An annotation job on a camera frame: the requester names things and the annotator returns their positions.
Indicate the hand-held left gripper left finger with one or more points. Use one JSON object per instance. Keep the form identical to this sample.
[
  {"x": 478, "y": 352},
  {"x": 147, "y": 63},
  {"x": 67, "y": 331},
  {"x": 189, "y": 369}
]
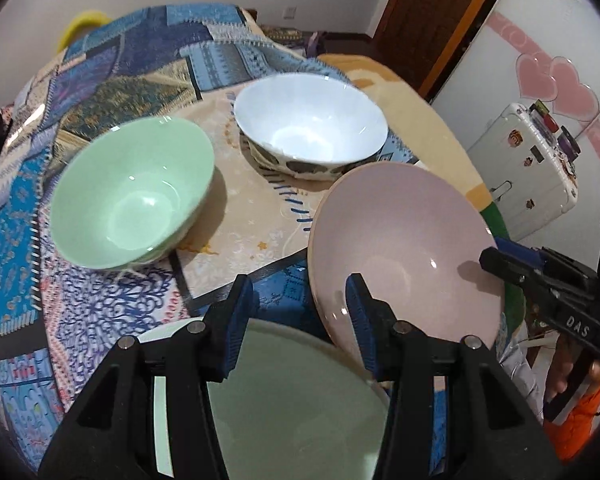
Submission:
[{"x": 232, "y": 325}]

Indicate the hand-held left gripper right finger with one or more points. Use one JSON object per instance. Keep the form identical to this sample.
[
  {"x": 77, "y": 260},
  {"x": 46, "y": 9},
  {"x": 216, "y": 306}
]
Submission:
[{"x": 365, "y": 330}]

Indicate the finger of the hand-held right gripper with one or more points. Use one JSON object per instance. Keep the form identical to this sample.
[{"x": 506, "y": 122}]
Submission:
[
  {"x": 535, "y": 255},
  {"x": 515, "y": 272}
]

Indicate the pink bowl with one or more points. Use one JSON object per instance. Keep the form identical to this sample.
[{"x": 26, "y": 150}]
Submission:
[{"x": 405, "y": 240}]

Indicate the pale green plate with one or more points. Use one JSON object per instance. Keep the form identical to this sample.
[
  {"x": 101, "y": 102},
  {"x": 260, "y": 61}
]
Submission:
[{"x": 290, "y": 410}]

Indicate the pale green bowl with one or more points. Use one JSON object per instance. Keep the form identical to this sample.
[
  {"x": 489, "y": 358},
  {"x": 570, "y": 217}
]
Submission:
[{"x": 130, "y": 195}]

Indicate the white bowl with dark spots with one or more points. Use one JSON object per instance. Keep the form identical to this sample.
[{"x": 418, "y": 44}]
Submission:
[{"x": 310, "y": 120}]

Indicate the person's right hand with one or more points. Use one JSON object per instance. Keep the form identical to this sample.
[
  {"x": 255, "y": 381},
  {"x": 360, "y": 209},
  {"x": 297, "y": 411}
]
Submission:
[{"x": 559, "y": 370}]

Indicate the white suitcase with stickers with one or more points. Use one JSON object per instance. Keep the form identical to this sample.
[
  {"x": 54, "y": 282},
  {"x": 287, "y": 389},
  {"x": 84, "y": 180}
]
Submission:
[{"x": 520, "y": 180}]

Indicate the brown wooden door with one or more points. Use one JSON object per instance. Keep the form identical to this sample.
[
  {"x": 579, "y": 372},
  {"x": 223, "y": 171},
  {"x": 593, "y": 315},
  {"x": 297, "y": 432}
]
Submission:
[{"x": 430, "y": 20}]

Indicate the blue patchwork blanket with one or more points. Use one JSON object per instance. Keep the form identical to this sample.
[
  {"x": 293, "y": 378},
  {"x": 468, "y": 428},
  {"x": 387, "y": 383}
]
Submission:
[{"x": 105, "y": 85}]

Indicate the patterned floor cushion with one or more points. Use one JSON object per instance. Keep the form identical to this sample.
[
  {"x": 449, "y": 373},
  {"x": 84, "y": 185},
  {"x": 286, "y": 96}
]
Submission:
[{"x": 280, "y": 34}]

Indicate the white wall outlet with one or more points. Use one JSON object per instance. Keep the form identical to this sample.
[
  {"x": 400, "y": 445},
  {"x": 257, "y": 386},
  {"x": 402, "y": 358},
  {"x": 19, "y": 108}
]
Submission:
[{"x": 290, "y": 12}]

